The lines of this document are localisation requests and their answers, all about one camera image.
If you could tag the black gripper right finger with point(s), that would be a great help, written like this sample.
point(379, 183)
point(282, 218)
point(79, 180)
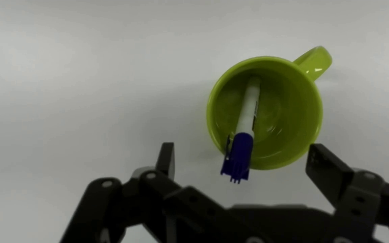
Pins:
point(356, 197)

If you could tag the lime green ceramic mug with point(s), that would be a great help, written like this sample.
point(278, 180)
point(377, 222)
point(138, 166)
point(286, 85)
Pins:
point(289, 112)

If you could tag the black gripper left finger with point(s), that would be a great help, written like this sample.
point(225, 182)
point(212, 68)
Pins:
point(113, 206)

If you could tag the white marker with blue cap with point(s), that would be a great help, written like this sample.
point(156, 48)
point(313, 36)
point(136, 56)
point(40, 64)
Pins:
point(239, 155)

